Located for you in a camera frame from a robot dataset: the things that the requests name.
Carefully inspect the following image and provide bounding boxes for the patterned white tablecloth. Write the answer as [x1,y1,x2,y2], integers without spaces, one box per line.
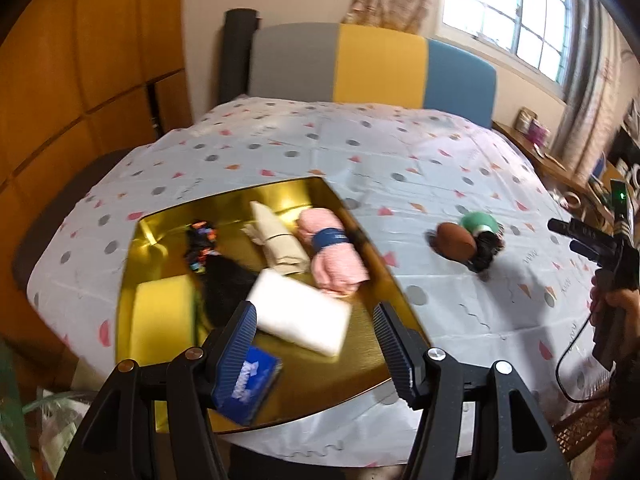
[27,95,614,468]

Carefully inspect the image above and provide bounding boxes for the wooden wardrobe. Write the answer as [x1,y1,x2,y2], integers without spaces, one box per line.
[1,0,192,354]

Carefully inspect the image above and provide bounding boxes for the pink dishcloth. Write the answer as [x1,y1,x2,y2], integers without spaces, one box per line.
[296,208,369,297]

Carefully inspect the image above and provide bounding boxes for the black cable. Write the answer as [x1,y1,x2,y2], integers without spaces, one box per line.
[554,311,612,404]

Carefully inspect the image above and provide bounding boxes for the person right hand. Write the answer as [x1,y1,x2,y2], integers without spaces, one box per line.
[590,270,639,370]

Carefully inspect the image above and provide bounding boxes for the green silicone squeeze bottle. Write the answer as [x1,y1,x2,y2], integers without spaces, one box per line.
[460,211,502,237]

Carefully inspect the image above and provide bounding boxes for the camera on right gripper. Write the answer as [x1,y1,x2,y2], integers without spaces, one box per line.
[610,179,634,244]

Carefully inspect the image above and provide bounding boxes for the wooden side table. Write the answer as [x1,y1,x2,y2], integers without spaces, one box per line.
[492,122,596,200]

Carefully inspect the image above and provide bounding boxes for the blue tissue pack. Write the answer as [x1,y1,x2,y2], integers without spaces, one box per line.
[217,347,282,427]

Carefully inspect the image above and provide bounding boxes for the yellow sponge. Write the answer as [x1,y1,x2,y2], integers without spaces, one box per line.
[129,275,196,366]

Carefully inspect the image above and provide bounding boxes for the black rolled mat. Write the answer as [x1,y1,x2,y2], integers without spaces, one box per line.
[218,8,259,104]

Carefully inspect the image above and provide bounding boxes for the grey curtain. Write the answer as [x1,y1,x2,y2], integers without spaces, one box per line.
[551,0,623,185]

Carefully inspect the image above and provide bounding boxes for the beige waffle cloth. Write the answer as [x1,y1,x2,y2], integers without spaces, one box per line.
[242,200,310,275]

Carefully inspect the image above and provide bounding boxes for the boxes on side table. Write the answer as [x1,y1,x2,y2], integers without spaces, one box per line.
[514,107,549,148]

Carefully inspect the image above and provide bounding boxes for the grey yellow blue headboard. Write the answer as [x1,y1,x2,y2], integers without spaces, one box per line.
[248,23,497,128]

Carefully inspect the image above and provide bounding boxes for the window with bars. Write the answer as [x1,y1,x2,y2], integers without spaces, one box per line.
[440,0,575,91]

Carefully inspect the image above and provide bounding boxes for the gold metal tray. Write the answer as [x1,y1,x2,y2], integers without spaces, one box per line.
[115,177,420,434]

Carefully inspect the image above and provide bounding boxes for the white sponge block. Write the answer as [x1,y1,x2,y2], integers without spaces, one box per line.
[247,269,352,358]

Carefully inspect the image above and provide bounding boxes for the brown makeup sponge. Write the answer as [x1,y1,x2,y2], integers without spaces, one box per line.
[435,222,477,263]

